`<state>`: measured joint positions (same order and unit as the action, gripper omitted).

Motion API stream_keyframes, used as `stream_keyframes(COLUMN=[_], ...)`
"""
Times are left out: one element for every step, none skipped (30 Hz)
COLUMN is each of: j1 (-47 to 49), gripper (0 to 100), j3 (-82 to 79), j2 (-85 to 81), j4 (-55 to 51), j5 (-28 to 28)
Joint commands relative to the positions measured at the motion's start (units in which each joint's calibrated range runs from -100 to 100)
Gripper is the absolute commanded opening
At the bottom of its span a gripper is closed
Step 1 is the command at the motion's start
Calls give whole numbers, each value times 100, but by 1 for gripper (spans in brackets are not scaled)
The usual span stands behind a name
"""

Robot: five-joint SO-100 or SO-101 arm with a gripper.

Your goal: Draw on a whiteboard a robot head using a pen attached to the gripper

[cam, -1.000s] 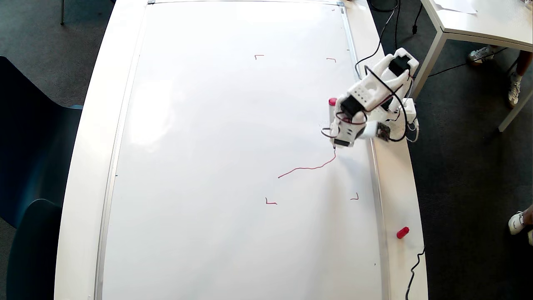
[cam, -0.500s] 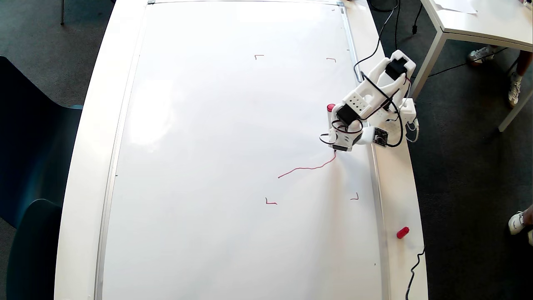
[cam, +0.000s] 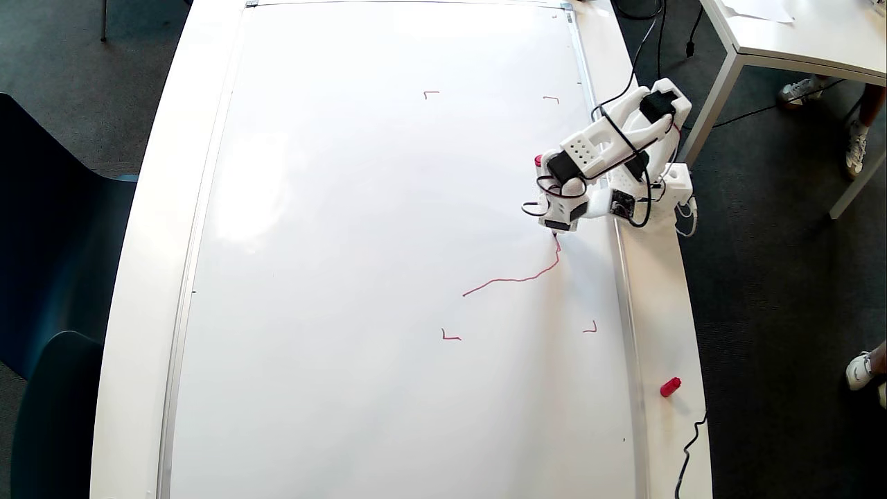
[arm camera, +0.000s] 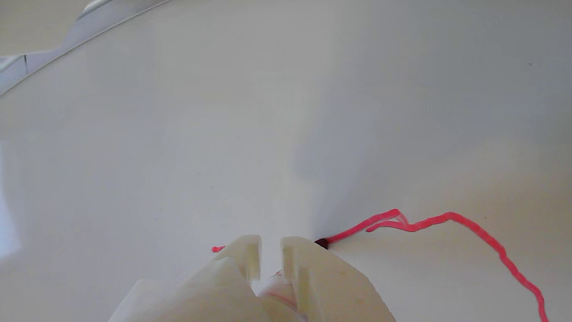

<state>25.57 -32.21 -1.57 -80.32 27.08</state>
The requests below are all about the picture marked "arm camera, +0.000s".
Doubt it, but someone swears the white marker pen red end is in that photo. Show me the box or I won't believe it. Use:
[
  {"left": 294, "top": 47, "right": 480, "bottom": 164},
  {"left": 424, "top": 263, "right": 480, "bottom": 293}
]
[{"left": 252, "top": 238, "right": 329, "bottom": 322}]

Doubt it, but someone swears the large white whiteboard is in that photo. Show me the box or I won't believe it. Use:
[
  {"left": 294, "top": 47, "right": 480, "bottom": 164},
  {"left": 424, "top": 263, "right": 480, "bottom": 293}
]
[{"left": 0, "top": 0, "right": 572, "bottom": 322}]

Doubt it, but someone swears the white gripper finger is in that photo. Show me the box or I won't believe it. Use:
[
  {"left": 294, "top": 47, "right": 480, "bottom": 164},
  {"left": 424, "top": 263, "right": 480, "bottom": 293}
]
[
  {"left": 279, "top": 237, "right": 396, "bottom": 322},
  {"left": 109, "top": 235, "right": 269, "bottom": 322}
]

